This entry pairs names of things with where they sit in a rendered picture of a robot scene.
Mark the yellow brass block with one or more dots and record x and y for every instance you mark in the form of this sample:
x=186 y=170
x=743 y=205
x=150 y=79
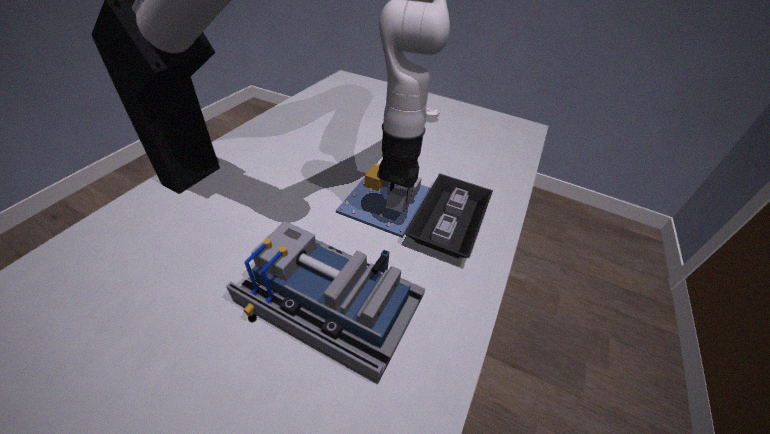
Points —
x=372 y=179

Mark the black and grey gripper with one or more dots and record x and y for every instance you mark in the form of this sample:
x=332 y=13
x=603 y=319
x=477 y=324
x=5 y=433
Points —
x=401 y=145

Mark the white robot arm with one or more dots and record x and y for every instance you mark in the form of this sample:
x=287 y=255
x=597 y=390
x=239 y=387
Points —
x=173 y=26

